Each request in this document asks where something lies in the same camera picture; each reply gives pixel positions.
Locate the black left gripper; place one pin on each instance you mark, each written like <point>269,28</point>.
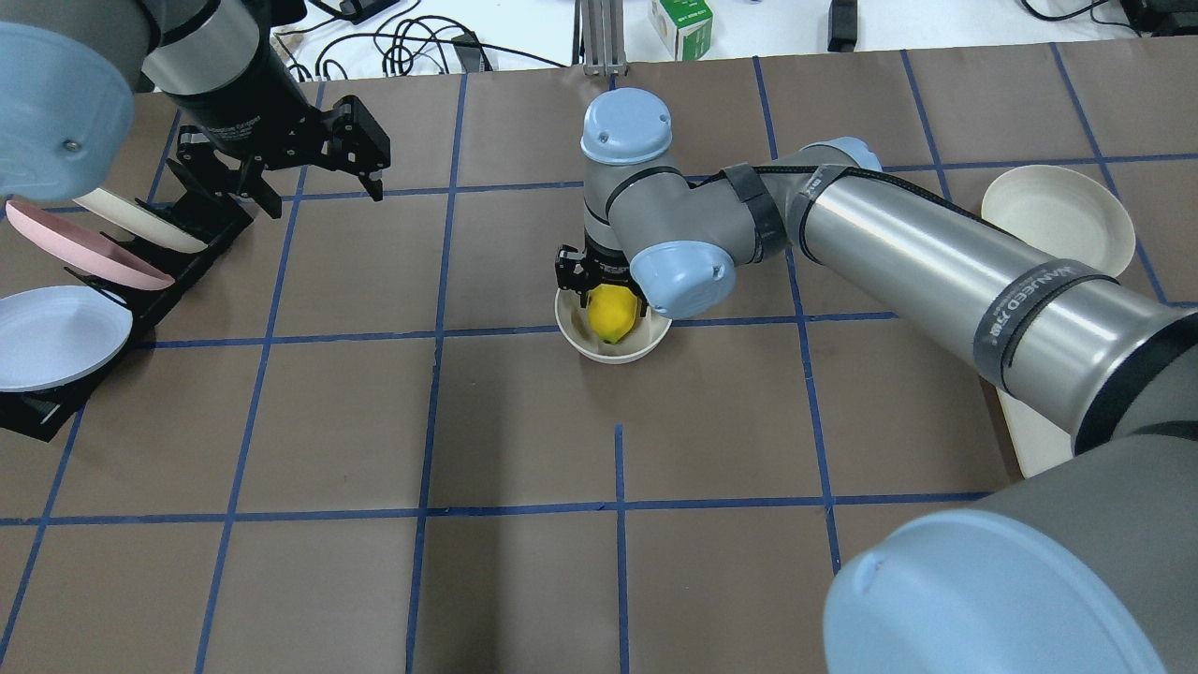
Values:
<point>241,105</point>

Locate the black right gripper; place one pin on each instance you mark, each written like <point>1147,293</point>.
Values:
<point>572,272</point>

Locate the green white box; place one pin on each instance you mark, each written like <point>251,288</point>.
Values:
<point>685,27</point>

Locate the aluminium frame post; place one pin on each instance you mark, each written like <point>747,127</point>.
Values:
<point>599,44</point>

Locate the cream white bowl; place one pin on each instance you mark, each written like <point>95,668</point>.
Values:
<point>649,331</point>

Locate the black dish rack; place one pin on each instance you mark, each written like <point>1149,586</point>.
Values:
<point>214,218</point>

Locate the light blue plate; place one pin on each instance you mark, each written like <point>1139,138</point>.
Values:
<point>51,336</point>

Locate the yellow lemon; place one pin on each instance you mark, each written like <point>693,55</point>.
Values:
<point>612,312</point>

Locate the cream white plate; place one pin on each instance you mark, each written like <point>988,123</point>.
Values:
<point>1064,213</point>

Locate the cream plate in rack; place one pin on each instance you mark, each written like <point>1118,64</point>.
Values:
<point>139,221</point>

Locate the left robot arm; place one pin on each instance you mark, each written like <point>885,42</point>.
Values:
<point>70,71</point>

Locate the black power adapter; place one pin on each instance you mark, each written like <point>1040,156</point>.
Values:
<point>842,26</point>

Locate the pink plate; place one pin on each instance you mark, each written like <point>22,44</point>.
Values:
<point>84,249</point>

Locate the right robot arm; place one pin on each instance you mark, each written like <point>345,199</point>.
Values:
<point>1088,567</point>

